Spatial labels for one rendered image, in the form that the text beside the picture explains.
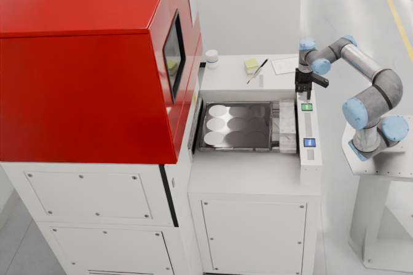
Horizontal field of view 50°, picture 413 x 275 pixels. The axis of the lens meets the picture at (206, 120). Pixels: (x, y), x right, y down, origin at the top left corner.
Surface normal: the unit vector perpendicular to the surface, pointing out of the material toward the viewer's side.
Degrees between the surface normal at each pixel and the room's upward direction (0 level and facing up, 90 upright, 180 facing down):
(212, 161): 0
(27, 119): 90
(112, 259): 90
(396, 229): 90
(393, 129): 37
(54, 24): 0
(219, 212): 90
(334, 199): 0
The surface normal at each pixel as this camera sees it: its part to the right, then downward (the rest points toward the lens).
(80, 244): -0.11, 0.66
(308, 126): -0.11, -0.75
